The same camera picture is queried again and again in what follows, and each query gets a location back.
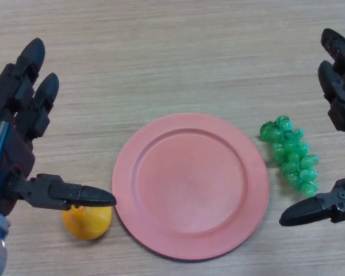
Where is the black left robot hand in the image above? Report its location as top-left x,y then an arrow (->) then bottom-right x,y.
0,37 -> 117,216

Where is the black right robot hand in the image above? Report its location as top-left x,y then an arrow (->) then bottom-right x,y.
279,28 -> 345,228

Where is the yellow pear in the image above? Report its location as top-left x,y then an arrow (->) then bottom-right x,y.
62,204 -> 113,241

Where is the pink round plate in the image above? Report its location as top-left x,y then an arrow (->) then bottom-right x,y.
112,113 -> 270,261

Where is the green grape bunch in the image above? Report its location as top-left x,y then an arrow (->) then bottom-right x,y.
259,114 -> 320,198

